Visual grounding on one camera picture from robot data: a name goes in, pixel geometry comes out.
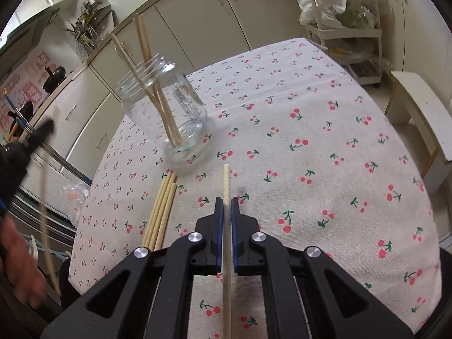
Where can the black wok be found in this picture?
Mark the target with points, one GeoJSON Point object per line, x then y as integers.
{"type": "Point", "coordinates": [54, 77]}
{"type": "Point", "coordinates": [21, 116]}

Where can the white speckled stool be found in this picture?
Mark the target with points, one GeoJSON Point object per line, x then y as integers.
{"type": "Point", "coordinates": [423, 113]}

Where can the pink wall stickers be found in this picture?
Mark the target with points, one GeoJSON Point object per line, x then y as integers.
{"type": "Point", "coordinates": [24, 77]}

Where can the white plastic shopping bag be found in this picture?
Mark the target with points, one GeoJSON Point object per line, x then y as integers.
{"type": "Point", "coordinates": [321, 7]}

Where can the clear glass jar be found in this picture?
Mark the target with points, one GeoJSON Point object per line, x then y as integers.
{"type": "Point", "coordinates": [190, 106]}

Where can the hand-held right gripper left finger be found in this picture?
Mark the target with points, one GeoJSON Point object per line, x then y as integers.
{"type": "Point", "coordinates": [219, 236]}

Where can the wall utensil rack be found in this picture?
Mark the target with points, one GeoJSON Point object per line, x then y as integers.
{"type": "Point", "coordinates": [90, 24]}

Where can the range hood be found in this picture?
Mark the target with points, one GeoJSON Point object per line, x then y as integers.
{"type": "Point", "coordinates": [28, 31]}

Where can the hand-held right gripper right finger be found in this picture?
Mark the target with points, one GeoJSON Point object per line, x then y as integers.
{"type": "Point", "coordinates": [235, 236]}

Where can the white rolling cart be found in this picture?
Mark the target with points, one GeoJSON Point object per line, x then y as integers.
{"type": "Point", "coordinates": [353, 34]}

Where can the grey sliding door frame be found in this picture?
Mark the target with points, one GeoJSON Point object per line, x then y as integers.
{"type": "Point", "coordinates": [60, 235]}

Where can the clear bag with pink contents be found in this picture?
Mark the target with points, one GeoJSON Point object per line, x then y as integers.
{"type": "Point", "coordinates": [76, 201]}

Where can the white wall cabinets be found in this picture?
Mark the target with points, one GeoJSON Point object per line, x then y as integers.
{"type": "Point", "coordinates": [42, 0]}

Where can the set of wooden chopsticks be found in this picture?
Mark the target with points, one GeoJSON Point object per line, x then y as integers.
{"type": "Point", "coordinates": [144, 39]}

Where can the pale wooden chopstick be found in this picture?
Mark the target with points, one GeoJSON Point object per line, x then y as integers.
{"type": "Point", "coordinates": [227, 183]}
{"type": "Point", "coordinates": [41, 197]}

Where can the person's left hand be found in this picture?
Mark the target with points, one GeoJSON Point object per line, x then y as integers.
{"type": "Point", "coordinates": [21, 265]}

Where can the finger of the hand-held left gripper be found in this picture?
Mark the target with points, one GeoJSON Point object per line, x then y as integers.
{"type": "Point", "coordinates": [44, 132]}

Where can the bag of green vegetables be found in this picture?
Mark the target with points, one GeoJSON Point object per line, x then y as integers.
{"type": "Point", "coordinates": [355, 17]}

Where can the cream kitchen base cabinets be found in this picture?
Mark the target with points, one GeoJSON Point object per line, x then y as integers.
{"type": "Point", "coordinates": [197, 14]}

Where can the cherry print tablecloth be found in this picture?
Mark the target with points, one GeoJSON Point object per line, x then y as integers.
{"type": "Point", "coordinates": [300, 148]}

